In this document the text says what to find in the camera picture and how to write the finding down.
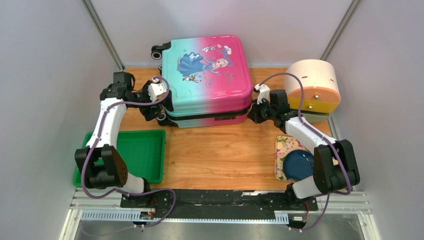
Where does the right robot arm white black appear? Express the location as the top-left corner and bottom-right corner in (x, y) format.
(247, 86), (361, 210)

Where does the floral pattern tray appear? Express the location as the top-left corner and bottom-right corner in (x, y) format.
(274, 135), (340, 182)

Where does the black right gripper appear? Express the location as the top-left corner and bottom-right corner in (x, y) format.
(246, 97), (276, 125)

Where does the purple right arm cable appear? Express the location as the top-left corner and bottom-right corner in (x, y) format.
(256, 72), (354, 232)

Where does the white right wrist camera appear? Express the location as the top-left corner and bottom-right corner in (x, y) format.
(253, 83), (271, 105)

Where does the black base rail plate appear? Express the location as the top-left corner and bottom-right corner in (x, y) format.
(120, 189), (318, 220)

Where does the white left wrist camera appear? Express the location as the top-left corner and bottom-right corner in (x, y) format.
(147, 76), (170, 103)

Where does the round pastel drawer cabinet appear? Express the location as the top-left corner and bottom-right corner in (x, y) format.
(284, 59), (341, 123)

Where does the green plastic tray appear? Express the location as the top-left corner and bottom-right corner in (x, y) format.
(72, 129), (167, 187)

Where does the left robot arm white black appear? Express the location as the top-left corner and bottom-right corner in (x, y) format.
(74, 71), (171, 208)

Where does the dark blue plate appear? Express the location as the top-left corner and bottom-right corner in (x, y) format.
(282, 149), (314, 182)

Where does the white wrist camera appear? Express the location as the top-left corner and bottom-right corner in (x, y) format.
(147, 76), (170, 103)
(253, 83), (271, 105)

